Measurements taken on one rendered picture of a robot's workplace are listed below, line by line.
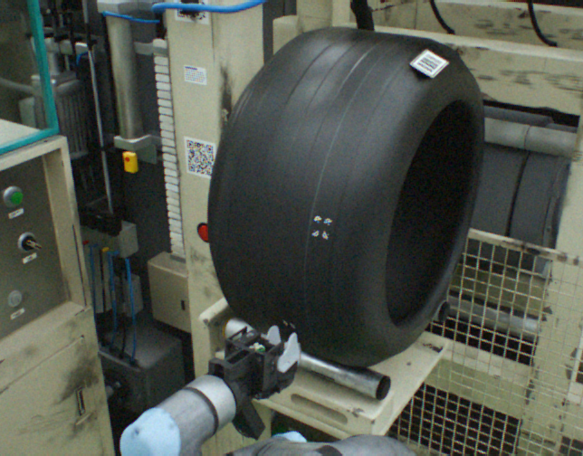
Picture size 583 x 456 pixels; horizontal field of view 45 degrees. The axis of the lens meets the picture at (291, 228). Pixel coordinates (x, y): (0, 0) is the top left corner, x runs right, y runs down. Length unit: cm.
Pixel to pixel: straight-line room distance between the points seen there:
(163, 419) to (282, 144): 42
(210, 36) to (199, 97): 12
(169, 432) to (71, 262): 67
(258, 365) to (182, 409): 15
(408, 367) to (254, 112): 66
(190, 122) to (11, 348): 55
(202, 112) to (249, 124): 25
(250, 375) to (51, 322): 58
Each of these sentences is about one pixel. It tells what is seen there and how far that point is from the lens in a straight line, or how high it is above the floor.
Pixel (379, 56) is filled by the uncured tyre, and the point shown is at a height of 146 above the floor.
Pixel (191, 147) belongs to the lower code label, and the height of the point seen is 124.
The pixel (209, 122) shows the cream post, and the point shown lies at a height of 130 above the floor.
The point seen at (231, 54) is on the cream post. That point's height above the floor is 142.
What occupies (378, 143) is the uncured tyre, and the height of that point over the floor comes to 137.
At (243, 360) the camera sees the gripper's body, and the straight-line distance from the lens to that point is 101.
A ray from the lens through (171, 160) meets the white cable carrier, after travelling 143.
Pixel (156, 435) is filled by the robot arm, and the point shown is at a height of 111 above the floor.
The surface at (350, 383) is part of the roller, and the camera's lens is 129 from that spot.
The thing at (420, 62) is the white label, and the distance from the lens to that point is 111.
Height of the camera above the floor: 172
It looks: 27 degrees down
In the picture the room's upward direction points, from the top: straight up
